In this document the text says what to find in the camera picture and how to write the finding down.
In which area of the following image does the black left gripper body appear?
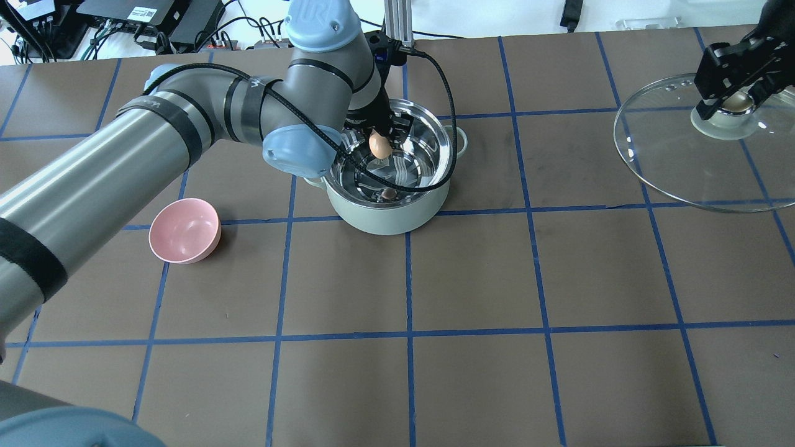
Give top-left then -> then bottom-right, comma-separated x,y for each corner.
345,87 -> 394,135

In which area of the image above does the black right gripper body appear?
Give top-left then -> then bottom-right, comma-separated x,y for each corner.
694,28 -> 794,92

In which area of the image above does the brown egg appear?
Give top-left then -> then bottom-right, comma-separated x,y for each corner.
367,129 -> 393,160

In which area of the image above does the glass pot lid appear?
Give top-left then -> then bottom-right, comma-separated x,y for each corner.
613,73 -> 794,213

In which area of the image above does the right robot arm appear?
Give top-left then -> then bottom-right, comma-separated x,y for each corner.
694,1 -> 794,120

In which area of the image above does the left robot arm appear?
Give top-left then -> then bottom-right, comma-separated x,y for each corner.
2,1 -> 389,340

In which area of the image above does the pale green cooking pot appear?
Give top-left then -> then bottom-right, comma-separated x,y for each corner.
309,99 -> 468,235

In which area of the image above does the clear acrylic holder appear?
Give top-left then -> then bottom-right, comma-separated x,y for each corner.
614,16 -> 681,30

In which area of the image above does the pink bowl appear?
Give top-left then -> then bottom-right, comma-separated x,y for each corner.
148,198 -> 222,265

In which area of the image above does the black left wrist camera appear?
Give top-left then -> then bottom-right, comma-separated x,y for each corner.
365,30 -> 408,67

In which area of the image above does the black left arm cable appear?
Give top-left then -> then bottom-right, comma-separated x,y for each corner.
248,47 -> 459,193

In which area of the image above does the aluminium frame post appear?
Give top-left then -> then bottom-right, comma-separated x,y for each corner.
383,0 -> 414,49

